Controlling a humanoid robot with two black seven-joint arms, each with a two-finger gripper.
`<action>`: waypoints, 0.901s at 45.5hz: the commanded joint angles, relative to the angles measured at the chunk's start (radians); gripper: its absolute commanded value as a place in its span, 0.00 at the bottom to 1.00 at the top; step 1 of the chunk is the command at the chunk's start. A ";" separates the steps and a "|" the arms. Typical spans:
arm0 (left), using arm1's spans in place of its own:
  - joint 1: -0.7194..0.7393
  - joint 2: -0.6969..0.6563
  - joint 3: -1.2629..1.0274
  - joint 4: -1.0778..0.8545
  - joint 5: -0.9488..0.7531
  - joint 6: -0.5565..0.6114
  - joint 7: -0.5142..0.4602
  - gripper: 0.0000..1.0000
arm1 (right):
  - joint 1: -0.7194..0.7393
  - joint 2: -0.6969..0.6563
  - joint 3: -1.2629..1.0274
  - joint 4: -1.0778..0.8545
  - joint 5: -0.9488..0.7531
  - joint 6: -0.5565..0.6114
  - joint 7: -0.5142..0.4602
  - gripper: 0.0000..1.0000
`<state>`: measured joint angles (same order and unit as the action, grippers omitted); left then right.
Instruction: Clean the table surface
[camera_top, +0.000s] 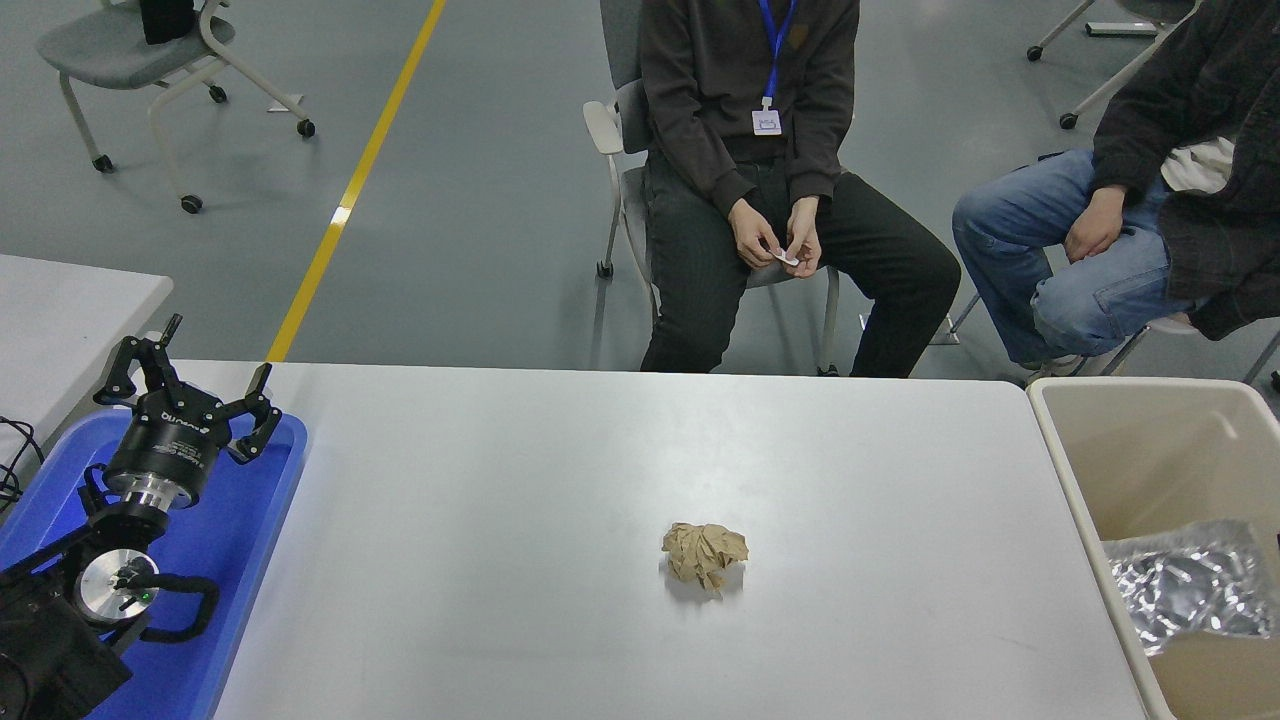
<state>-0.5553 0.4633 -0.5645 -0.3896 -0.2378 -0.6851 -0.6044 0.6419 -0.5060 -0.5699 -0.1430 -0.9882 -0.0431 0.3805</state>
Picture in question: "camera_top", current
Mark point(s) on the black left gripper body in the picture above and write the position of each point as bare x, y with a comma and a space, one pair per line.
165, 445

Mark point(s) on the small white card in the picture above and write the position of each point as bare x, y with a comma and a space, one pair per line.
786, 258

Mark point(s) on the foil tray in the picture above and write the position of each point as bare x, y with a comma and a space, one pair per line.
1190, 590

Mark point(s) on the person's right hand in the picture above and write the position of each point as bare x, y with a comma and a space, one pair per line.
753, 232
1095, 225

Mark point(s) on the person's left hand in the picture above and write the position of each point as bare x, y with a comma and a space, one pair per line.
805, 238

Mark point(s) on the blue plastic tray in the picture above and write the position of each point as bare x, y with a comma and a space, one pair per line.
230, 540

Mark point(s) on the grey wheeled chair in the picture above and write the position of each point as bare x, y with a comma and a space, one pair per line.
110, 50
1140, 8

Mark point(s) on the black bag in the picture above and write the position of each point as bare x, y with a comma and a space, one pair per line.
165, 20

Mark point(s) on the grey office chair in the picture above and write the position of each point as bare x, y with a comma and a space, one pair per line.
600, 122

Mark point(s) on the crumpled tan paper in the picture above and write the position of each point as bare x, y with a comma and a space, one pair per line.
705, 558

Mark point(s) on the person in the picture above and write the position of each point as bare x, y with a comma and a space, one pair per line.
1200, 220
700, 80

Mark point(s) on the large pale bin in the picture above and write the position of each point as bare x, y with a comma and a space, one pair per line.
1150, 450

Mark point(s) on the pale metal-legged chair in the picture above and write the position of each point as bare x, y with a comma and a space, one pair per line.
1170, 325

